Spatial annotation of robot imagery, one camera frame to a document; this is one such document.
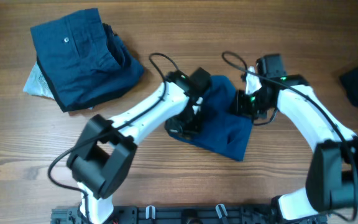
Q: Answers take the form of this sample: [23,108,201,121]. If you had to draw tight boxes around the blue polo shirt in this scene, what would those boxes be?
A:
[170,75,253,161]

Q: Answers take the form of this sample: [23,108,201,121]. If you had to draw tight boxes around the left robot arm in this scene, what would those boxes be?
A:
[67,68,211,223]

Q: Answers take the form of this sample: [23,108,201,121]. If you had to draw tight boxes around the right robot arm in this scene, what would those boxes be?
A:
[232,54,358,223]

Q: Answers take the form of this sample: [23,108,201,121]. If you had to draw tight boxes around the folded dark blue shorts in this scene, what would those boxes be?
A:
[30,8,144,112]

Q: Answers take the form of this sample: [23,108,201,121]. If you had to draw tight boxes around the folded grey garment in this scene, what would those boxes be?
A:
[23,63,54,99]

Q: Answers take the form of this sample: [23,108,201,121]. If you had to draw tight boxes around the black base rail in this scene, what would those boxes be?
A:
[50,203,328,224]

